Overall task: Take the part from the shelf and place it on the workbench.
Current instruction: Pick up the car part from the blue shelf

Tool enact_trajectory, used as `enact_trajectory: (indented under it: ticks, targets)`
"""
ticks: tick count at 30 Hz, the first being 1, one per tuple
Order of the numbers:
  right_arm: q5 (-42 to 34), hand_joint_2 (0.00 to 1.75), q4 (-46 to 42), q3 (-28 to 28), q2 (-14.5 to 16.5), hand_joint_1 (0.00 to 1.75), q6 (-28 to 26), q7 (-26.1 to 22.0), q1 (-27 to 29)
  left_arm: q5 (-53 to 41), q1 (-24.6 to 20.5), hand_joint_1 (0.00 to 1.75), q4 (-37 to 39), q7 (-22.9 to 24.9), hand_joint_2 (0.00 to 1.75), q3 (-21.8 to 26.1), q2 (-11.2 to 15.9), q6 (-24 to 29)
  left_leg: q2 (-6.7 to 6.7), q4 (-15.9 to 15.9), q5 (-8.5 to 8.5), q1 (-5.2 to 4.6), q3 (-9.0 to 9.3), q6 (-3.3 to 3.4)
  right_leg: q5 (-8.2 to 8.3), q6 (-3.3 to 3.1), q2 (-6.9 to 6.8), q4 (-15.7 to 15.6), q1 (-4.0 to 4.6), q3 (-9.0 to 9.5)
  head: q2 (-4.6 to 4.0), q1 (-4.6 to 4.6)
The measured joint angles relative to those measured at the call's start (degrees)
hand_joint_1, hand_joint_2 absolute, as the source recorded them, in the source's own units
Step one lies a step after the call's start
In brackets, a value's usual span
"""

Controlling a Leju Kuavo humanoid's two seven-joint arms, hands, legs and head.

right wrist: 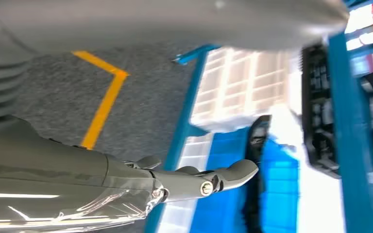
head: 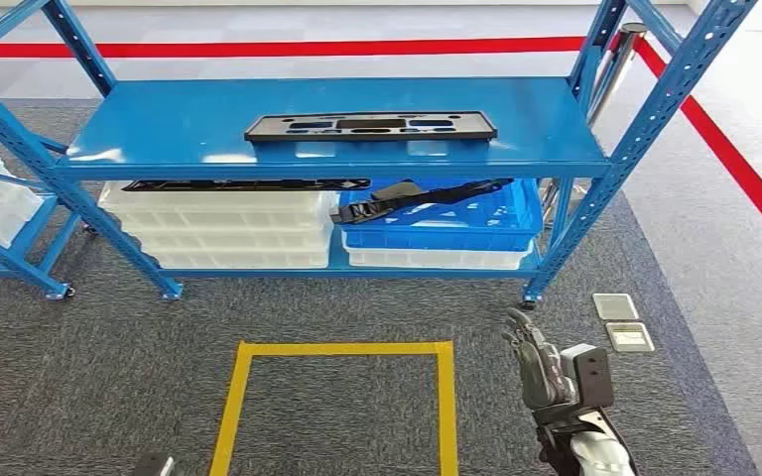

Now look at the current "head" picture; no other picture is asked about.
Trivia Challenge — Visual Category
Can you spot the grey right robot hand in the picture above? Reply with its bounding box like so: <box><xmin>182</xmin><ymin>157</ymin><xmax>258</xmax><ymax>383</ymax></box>
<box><xmin>500</xmin><ymin>306</ymin><xmax>580</xmax><ymax>416</ymax></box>

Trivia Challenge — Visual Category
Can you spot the black plastic panel part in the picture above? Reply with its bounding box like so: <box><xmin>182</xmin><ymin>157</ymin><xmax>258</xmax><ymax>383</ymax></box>
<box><xmin>244</xmin><ymin>110</ymin><xmax>499</xmax><ymax>145</ymax></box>

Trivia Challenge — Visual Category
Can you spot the long flat black part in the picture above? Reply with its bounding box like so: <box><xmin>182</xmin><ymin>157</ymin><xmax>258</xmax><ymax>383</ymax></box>
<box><xmin>121</xmin><ymin>177</ymin><xmax>372</xmax><ymax>193</ymax></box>

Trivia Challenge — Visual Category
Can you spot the metal floor outlet plate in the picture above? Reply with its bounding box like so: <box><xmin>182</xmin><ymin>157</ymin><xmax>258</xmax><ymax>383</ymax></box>
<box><xmin>592</xmin><ymin>293</ymin><xmax>640</xmax><ymax>322</ymax></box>
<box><xmin>604</xmin><ymin>321</ymin><xmax>656</xmax><ymax>354</ymax></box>

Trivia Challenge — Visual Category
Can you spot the blue plastic crate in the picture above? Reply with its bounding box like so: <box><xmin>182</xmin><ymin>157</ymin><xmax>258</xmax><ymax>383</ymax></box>
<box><xmin>337</xmin><ymin>178</ymin><xmax>546</xmax><ymax>253</ymax></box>

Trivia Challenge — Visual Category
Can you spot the red barrier belt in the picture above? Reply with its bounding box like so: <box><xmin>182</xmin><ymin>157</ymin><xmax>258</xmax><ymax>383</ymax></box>
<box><xmin>0</xmin><ymin>36</ymin><xmax>622</xmax><ymax>60</ymax></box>

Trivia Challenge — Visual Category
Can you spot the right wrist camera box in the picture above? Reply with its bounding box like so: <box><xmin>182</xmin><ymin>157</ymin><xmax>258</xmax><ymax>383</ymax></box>
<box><xmin>560</xmin><ymin>344</ymin><xmax>615</xmax><ymax>410</ymax></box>

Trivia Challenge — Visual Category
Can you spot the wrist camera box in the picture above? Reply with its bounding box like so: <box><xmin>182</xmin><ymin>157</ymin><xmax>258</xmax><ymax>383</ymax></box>
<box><xmin>560</xmin><ymin>344</ymin><xmax>615</xmax><ymax>410</ymax></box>
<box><xmin>132</xmin><ymin>451</ymin><xmax>176</xmax><ymax>476</ymax></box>

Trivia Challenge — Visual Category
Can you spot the black bracket part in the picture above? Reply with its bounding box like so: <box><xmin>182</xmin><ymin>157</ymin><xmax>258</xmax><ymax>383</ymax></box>
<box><xmin>329</xmin><ymin>178</ymin><xmax>515</xmax><ymax>227</ymax></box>

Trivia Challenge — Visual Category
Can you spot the chrome stanchion post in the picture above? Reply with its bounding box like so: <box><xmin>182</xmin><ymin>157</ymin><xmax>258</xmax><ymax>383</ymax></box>
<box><xmin>540</xmin><ymin>23</ymin><xmax>649</xmax><ymax>228</ymax></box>

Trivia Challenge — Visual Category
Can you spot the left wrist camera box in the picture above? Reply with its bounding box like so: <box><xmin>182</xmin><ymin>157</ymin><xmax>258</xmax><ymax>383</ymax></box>
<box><xmin>132</xmin><ymin>451</ymin><xmax>176</xmax><ymax>476</ymax></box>

